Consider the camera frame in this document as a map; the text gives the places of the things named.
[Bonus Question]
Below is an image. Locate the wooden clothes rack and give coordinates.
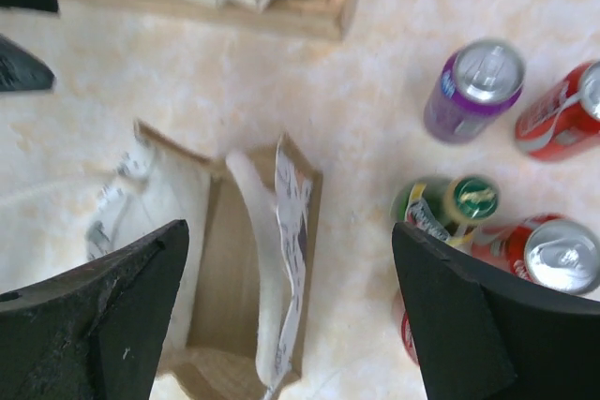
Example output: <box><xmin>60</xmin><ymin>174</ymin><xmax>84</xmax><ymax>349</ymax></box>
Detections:
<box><xmin>69</xmin><ymin>0</ymin><xmax>358</xmax><ymax>41</ymax></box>

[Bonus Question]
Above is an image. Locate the green glass bottle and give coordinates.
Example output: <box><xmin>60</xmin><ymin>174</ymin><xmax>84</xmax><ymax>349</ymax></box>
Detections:
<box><xmin>390</xmin><ymin>174</ymin><xmax>501</xmax><ymax>247</ymax></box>

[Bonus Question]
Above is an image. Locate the red cola can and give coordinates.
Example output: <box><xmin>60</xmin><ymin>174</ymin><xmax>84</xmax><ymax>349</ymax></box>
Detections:
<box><xmin>470</xmin><ymin>214</ymin><xmax>599</xmax><ymax>295</ymax></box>
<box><xmin>515</xmin><ymin>60</ymin><xmax>599</xmax><ymax>162</ymax></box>
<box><xmin>392</xmin><ymin>290</ymin><xmax>419</xmax><ymax>365</ymax></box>

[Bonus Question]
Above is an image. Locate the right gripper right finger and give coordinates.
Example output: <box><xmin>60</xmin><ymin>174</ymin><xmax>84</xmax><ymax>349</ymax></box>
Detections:
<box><xmin>392</xmin><ymin>223</ymin><xmax>599</xmax><ymax>399</ymax></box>

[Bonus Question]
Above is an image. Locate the canvas bag with cartoon print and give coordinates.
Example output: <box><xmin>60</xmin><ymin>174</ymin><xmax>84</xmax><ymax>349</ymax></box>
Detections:
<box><xmin>86</xmin><ymin>122</ymin><xmax>323</xmax><ymax>399</ymax></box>

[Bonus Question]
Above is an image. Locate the purple soda can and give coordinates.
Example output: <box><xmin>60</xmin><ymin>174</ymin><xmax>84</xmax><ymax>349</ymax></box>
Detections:
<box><xmin>424</xmin><ymin>37</ymin><xmax>526</xmax><ymax>144</ymax></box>

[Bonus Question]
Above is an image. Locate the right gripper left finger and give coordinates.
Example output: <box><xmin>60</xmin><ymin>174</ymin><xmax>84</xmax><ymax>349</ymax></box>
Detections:
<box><xmin>1</xmin><ymin>220</ymin><xmax>189</xmax><ymax>399</ymax></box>

